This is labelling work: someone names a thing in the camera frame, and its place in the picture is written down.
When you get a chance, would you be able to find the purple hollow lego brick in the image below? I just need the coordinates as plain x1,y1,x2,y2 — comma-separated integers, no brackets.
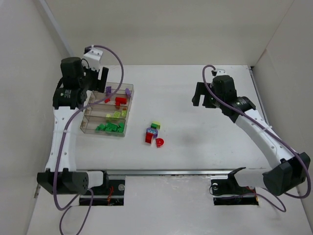
125,88,131,97

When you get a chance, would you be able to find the long red lego brick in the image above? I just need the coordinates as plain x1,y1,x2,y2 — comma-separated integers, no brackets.
115,97,128,104

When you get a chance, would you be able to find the small green slope lego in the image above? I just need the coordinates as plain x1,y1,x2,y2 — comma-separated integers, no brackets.
118,122,125,131

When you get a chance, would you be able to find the green and yellow lego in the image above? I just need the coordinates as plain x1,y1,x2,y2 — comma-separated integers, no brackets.
151,121,161,129

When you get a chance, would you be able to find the purple flower lego disc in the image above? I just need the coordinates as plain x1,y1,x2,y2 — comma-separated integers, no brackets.
146,127,158,138

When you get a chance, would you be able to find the red half-round lego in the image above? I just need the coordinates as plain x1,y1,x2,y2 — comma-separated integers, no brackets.
156,138,164,148

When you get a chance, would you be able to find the green lego plate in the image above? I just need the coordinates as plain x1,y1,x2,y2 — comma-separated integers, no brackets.
106,122,119,132

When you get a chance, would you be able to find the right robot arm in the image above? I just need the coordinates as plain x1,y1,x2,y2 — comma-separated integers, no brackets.
192,75,311,196

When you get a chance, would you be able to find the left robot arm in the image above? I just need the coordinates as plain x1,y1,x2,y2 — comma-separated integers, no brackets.
37,56,108,195

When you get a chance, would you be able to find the clear compartment organizer tray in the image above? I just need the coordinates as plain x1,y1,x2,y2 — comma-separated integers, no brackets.
80,82,134,137

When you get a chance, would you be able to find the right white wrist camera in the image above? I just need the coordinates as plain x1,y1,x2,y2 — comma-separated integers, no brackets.
211,69,227,77

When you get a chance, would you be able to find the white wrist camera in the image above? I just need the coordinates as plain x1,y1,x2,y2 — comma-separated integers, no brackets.
211,69,227,77
83,47,103,71

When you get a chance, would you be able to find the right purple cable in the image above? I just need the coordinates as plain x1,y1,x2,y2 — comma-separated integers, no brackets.
202,64,312,212

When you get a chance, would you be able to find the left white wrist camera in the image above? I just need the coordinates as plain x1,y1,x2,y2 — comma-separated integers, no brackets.
83,47,103,71

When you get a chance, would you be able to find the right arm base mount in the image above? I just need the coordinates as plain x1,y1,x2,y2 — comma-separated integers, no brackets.
209,167,259,206

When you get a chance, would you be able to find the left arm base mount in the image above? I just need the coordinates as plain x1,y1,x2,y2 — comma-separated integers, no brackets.
79,170,126,206

